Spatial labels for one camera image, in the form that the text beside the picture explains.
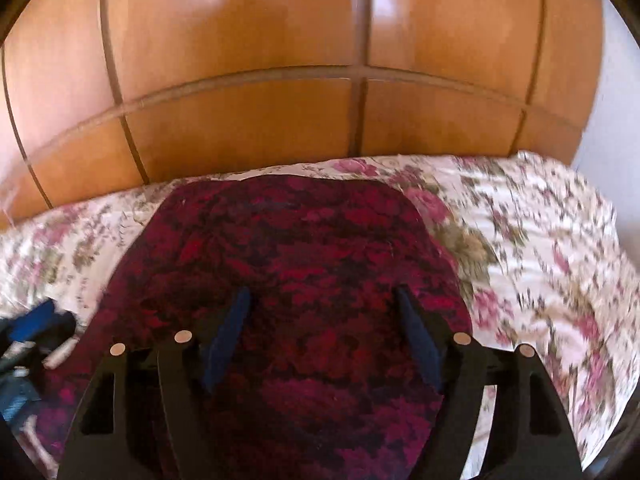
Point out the floral bedspread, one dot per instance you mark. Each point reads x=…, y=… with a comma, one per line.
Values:
x=540, y=240

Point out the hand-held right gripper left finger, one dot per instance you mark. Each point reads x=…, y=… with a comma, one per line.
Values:
x=227, y=345

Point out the wooden wardrobe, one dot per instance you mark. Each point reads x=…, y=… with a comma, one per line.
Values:
x=280, y=20

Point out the dark red knit sweater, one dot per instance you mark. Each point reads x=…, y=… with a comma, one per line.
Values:
x=310, y=260

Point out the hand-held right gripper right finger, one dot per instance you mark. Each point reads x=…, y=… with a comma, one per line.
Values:
x=422, y=345

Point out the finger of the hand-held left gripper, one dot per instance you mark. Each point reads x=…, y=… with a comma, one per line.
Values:
x=35, y=322

